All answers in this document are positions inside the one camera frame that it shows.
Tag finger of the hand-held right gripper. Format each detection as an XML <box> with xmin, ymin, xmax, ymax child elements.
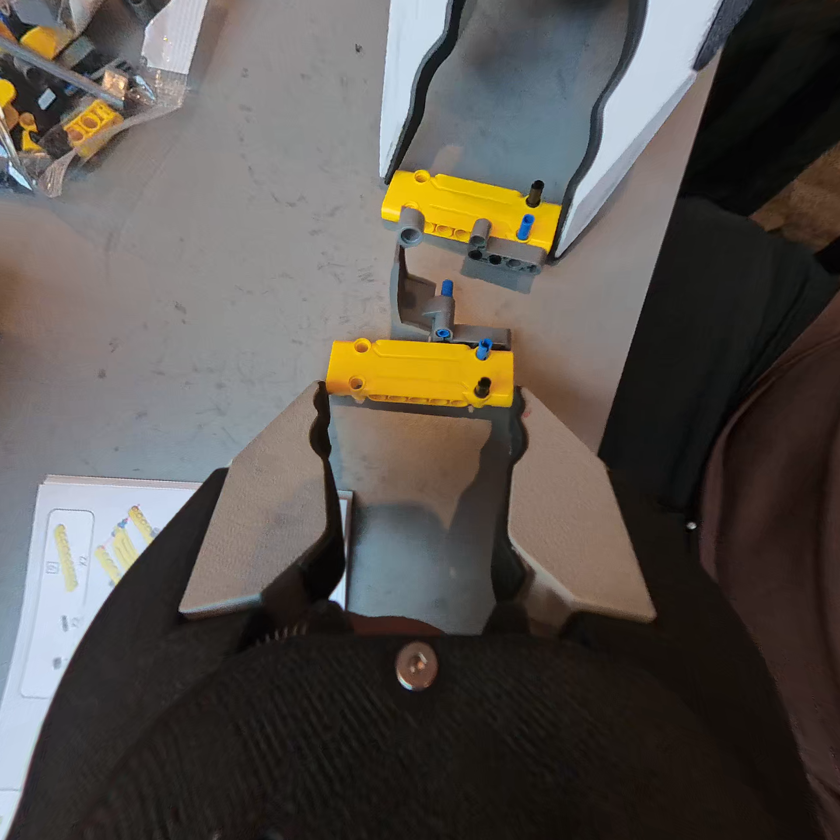
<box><xmin>553</xmin><ymin>0</ymin><xmax>710</xmax><ymax>262</ymax></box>
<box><xmin>379</xmin><ymin>0</ymin><xmax>468</xmax><ymax>179</ymax></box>

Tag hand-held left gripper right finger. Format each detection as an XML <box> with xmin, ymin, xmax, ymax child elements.
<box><xmin>493</xmin><ymin>386</ymin><xmax>658</xmax><ymax>634</ymax></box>

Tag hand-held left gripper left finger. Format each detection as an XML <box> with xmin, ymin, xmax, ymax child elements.
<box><xmin>177</xmin><ymin>382</ymin><xmax>347</xmax><ymax>621</ymax></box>

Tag yellow panel with grey beam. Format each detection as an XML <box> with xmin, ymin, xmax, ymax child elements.
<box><xmin>381</xmin><ymin>169</ymin><xmax>564</xmax><ymax>275</ymax></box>

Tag yellow panel with curved grey panel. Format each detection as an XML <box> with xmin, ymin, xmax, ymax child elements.
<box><xmin>326</xmin><ymin>246</ymin><xmax>516</xmax><ymax>410</ymax></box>

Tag grey desk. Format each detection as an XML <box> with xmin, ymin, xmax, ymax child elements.
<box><xmin>0</xmin><ymin>0</ymin><xmax>723</xmax><ymax>697</ymax></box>

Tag person's black trousers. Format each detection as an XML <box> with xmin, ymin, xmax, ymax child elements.
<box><xmin>597</xmin><ymin>0</ymin><xmax>840</xmax><ymax>513</ymax></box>

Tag open instruction booklet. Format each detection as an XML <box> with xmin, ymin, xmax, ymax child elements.
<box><xmin>0</xmin><ymin>474</ymin><xmax>355</xmax><ymax>795</ymax></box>

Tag person's brown sweater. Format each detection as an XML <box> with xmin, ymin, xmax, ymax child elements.
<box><xmin>699</xmin><ymin>328</ymin><xmax>840</xmax><ymax>840</ymax></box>

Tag small clear bag yellow parts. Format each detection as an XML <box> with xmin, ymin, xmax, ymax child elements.
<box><xmin>0</xmin><ymin>0</ymin><xmax>211</xmax><ymax>201</ymax></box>

